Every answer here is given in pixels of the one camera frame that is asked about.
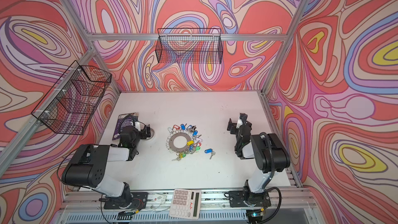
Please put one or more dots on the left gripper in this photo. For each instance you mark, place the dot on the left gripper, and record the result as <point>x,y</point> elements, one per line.
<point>144,131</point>

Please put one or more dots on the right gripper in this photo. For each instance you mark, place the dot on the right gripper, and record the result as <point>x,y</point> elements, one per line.
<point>238,124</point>

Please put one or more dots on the round keyring disc with keys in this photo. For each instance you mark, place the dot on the round keyring disc with keys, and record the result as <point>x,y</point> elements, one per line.
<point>183,140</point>

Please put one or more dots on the blue tag key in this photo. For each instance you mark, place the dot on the blue tag key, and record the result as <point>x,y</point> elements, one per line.
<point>211,152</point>

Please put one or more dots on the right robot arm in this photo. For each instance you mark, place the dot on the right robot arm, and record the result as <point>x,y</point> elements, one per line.
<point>269,154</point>

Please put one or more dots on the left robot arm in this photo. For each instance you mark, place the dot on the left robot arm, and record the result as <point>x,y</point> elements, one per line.
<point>87,167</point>

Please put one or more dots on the purple book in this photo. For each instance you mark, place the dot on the purple book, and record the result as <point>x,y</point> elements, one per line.
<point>123,121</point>

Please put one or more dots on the small white label card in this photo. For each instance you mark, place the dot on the small white label card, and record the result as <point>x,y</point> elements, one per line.
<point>160,198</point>

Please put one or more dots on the white pink calculator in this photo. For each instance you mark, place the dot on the white pink calculator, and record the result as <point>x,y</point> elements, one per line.
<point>186,204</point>

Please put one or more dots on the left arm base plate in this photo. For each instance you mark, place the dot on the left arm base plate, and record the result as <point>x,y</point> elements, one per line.
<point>136,200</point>

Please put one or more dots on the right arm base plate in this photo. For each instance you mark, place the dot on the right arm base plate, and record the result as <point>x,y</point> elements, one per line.
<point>240,198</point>

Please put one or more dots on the left wire basket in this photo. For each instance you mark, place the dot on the left wire basket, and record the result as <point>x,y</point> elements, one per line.
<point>69,106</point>

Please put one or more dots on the wire basket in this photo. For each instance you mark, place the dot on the wire basket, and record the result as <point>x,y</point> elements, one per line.
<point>69,106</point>
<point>189,46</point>

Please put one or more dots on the back wire basket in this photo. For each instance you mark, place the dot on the back wire basket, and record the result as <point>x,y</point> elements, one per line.
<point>189,46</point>

